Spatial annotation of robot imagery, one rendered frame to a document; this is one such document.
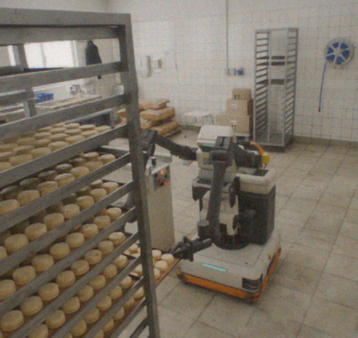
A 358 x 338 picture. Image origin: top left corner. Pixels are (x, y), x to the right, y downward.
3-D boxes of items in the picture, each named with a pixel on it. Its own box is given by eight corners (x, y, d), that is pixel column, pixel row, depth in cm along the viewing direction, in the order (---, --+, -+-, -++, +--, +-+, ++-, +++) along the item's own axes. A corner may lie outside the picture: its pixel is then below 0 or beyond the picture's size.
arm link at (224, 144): (232, 132, 167) (212, 131, 172) (228, 160, 165) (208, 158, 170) (256, 153, 206) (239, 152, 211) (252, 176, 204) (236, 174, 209)
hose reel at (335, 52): (348, 112, 537) (355, 37, 502) (346, 114, 524) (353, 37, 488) (320, 110, 559) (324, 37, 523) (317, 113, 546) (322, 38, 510)
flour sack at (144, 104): (127, 109, 667) (126, 101, 662) (139, 105, 703) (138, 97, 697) (160, 110, 636) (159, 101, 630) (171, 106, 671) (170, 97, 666)
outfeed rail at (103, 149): (10, 139, 372) (9, 133, 369) (13, 138, 374) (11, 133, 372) (171, 162, 273) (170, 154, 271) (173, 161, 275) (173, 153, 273)
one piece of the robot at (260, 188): (212, 228, 305) (209, 136, 278) (275, 242, 280) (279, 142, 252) (195, 248, 278) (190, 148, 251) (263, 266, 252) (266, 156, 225)
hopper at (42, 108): (31, 122, 280) (28, 105, 275) (81, 109, 325) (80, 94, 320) (56, 125, 266) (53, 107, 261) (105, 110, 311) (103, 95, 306)
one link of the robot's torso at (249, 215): (219, 226, 265) (218, 196, 257) (256, 234, 252) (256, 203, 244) (204, 244, 243) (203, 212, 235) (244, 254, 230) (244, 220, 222)
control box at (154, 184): (149, 190, 259) (149, 172, 255) (167, 179, 278) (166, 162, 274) (154, 191, 257) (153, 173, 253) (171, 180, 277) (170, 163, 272)
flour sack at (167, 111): (158, 121, 620) (157, 112, 615) (138, 120, 639) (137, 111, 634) (177, 113, 680) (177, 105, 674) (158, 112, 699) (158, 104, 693)
